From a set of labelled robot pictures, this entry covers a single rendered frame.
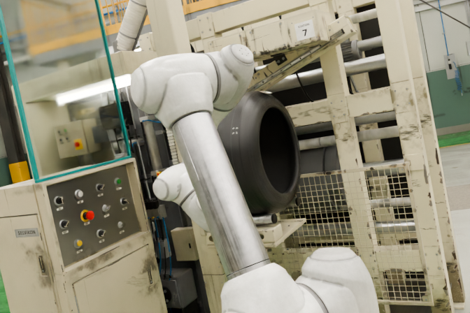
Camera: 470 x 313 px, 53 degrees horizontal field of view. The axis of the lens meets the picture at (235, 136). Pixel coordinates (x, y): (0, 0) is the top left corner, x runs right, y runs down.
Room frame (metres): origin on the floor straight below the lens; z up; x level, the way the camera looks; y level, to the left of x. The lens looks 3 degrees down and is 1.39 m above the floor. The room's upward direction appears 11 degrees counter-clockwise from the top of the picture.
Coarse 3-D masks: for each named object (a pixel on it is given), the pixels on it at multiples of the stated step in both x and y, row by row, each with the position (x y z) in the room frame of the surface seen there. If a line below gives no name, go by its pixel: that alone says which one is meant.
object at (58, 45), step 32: (0, 0) 1.87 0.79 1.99; (32, 0) 2.00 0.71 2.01; (64, 0) 2.15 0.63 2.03; (96, 0) 2.31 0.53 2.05; (32, 32) 1.97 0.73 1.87; (64, 32) 2.11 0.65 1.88; (96, 32) 2.28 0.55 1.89; (32, 64) 1.94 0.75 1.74; (64, 64) 2.08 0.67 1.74; (96, 64) 2.24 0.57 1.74; (32, 96) 1.91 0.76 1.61; (64, 96) 2.05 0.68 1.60; (96, 96) 2.20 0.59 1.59; (32, 128) 1.88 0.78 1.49; (64, 128) 2.01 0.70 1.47; (96, 128) 2.17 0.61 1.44; (32, 160) 1.85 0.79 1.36; (64, 160) 1.98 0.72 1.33; (96, 160) 2.13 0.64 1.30
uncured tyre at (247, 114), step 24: (264, 96) 2.14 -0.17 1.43; (240, 120) 1.98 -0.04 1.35; (264, 120) 2.43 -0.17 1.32; (288, 120) 2.29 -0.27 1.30; (240, 144) 1.94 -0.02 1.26; (264, 144) 2.49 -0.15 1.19; (288, 144) 2.42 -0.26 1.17; (240, 168) 1.94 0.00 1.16; (264, 168) 2.48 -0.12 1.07; (288, 168) 2.40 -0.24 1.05; (264, 192) 1.98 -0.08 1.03; (288, 192) 2.15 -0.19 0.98
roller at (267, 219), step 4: (252, 216) 2.08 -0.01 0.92; (256, 216) 2.07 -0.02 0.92; (260, 216) 2.06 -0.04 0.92; (264, 216) 2.05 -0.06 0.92; (268, 216) 2.04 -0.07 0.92; (272, 216) 2.03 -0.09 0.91; (276, 216) 2.05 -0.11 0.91; (256, 220) 2.06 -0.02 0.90; (260, 220) 2.05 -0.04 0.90; (264, 220) 2.04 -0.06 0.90; (268, 220) 2.03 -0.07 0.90; (272, 220) 2.02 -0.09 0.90; (276, 220) 2.05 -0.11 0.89; (256, 224) 2.08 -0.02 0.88
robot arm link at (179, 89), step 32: (160, 64) 1.10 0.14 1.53; (192, 64) 1.13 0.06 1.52; (160, 96) 1.09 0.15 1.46; (192, 96) 1.09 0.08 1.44; (192, 128) 1.08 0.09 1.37; (192, 160) 1.06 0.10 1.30; (224, 160) 1.06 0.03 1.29; (224, 192) 1.02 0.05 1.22; (224, 224) 1.00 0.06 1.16; (224, 256) 0.99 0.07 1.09; (256, 256) 0.98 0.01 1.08; (224, 288) 0.97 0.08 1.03; (256, 288) 0.92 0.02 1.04; (288, 288) 0.94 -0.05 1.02
